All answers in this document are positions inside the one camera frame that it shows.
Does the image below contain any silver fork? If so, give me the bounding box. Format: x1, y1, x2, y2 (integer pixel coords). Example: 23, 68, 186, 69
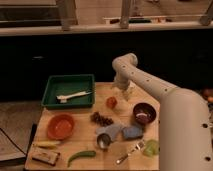
116, 140, 145, 165

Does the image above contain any red apple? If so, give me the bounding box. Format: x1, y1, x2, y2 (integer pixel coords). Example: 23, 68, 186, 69
106, 96, 117, 109

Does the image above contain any yellow banana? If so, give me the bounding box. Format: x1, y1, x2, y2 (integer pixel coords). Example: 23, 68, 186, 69
33, 141, 61, 149

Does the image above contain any white brush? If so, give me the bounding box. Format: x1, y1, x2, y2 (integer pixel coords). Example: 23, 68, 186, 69
56, 91, 91, 103

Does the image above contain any red orange bowl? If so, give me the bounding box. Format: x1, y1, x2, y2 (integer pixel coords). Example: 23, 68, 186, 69
47, 114, 75, 140

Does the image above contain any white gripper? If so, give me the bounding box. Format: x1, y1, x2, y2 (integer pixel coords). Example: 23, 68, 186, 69
114, 76, 130, 101

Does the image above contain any metal cup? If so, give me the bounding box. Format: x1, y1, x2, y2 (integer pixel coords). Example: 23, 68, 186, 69
97, 134, 111, 149

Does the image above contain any dark purple bowl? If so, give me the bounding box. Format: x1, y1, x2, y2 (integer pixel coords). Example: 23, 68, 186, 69
133, 103, 157, 125

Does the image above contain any black cable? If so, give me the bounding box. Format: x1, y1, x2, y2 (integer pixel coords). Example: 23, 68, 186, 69
0, 127, 28, 156

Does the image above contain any grey cloth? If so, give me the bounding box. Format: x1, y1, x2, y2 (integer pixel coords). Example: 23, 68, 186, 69
96, 124, 123, 142

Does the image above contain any bunch of dark grapes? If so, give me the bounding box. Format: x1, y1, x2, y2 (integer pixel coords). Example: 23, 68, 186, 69
90, 112, 114, 126

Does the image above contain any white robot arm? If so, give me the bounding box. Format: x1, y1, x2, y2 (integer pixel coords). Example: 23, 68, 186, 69
112, 53, 213, 171

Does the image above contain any blue sponge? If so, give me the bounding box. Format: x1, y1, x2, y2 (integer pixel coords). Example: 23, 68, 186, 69
122, 126, 143, 140

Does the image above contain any wooden railing shelf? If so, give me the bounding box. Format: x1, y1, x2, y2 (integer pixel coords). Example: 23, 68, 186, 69
0, 0, 213, 36

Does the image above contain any green plastic tray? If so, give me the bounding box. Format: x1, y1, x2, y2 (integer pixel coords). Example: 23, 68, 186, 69
42, 74, 95, 110

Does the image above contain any light green cup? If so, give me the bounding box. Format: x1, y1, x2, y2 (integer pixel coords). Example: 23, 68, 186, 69
143, 139, 159, 157

